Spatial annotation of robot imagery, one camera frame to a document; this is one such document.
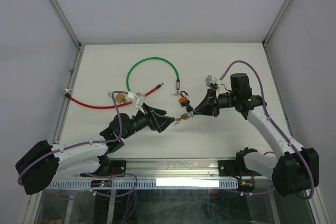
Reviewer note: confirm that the silver keys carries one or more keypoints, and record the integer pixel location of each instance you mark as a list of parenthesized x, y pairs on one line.
[(177, 121)]

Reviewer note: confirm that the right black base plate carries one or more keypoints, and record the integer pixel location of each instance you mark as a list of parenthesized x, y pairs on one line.
[(232, 168)]

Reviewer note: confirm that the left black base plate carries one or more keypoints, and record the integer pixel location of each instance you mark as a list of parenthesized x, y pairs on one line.
[(115, 169)]

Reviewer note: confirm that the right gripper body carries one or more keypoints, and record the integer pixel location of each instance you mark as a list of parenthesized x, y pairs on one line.
[(214, 104)]

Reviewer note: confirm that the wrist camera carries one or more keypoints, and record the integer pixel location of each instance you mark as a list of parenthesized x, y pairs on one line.
[(212, 82), (137, 99)]

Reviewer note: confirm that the brass padlock near red cable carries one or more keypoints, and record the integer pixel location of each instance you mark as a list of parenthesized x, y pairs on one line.
[(119, 98)]

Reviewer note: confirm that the aluminium front rail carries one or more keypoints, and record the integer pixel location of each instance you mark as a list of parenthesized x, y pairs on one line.
[(168, 167)]

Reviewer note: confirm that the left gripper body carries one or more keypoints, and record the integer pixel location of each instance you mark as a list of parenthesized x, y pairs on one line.
[(150, 121)]

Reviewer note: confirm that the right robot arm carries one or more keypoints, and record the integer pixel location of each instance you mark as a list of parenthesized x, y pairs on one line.
[(292, 168)]

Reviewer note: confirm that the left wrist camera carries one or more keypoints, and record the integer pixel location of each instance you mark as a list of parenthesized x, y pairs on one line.
[(137, 99)]

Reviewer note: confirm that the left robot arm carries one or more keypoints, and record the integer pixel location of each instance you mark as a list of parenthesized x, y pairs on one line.
[(109, 141)]

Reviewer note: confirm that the red cable lock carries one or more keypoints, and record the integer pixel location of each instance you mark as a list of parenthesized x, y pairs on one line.
[(110, 105)]

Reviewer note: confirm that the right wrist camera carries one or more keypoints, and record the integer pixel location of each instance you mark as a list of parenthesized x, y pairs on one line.
[(212, 82)]

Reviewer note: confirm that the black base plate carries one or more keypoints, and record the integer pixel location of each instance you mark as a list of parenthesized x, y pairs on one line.
[(232, 168), (115, 169)]

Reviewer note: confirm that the white slotted cable duct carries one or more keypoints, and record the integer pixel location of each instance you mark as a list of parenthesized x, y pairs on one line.
[(142, 184)]

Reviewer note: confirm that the brass long-shackle padlock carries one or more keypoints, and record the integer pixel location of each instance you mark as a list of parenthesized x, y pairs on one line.
[(186, 116)]

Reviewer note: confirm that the orange black padlock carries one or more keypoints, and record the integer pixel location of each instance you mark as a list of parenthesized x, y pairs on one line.
[(184, 101)]

